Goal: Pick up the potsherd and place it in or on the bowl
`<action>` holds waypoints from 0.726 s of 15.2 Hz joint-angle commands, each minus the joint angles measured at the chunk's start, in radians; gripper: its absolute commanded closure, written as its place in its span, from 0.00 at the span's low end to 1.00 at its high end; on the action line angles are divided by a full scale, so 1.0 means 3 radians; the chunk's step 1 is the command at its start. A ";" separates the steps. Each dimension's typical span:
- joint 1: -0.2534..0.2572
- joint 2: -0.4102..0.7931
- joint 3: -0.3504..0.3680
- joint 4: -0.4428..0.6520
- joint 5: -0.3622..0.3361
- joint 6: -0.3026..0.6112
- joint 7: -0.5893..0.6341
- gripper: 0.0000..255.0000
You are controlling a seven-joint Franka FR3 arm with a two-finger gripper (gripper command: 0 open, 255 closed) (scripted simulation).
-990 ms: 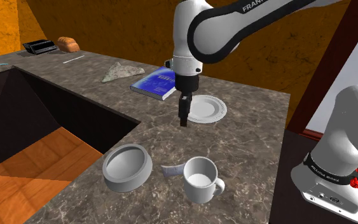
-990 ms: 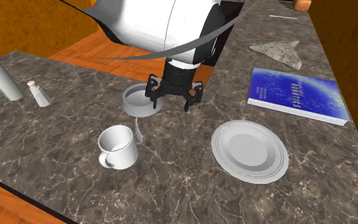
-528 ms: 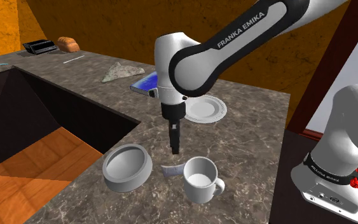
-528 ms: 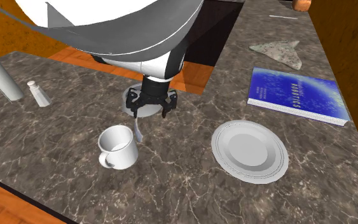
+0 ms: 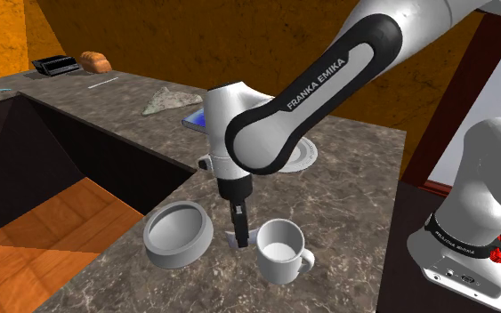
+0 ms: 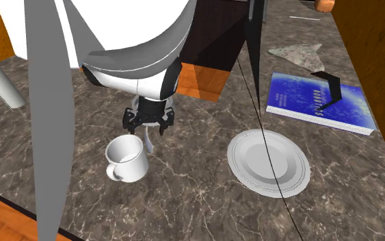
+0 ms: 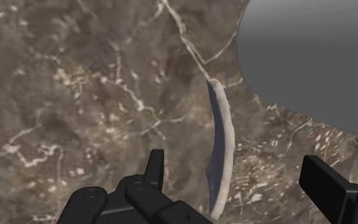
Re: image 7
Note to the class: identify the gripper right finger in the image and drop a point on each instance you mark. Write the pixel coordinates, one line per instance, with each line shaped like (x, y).
(330, 186)

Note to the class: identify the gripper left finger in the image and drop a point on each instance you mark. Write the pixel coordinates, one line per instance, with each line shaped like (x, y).
(141, 192)

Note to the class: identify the curved grey stone blade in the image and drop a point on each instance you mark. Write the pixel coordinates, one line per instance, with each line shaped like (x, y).
(223, 145)

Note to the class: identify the grey sink basin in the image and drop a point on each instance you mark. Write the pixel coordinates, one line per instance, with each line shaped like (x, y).
(309, 59)

